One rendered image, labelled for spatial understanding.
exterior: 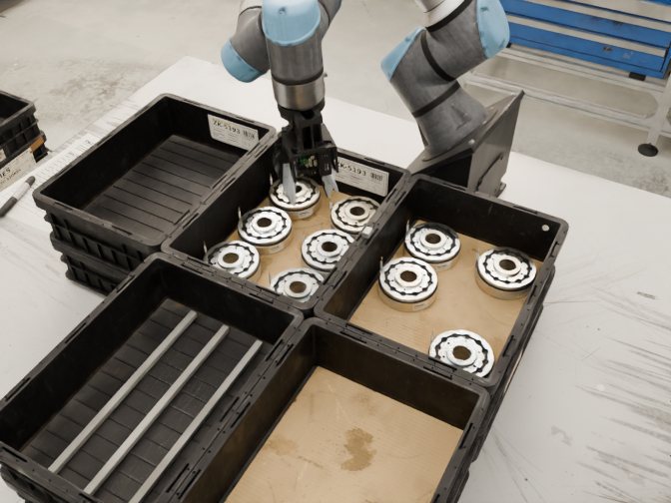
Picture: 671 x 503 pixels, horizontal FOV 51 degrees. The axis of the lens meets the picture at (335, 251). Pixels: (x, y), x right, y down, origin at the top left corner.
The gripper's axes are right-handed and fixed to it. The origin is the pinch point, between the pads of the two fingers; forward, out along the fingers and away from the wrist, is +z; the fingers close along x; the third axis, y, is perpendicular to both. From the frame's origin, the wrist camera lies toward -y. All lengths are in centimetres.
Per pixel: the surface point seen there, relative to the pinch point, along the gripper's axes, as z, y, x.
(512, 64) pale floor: 110, -178, 143
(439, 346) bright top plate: 15.1, 26.8, 12.7
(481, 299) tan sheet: 18.8, 17.7, 24.7
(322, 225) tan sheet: 17.5, -9.6, 3.7
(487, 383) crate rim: 8.0, 39.7, 14.1
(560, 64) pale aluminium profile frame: 79, -127, 134
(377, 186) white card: 13.4, -11.9, 16.2
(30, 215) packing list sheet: 27, -47, -55
